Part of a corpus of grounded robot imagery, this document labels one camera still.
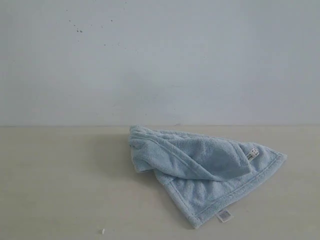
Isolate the light blue terry towel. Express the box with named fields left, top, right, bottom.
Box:
left=128, top=126, right=287, bottom=228

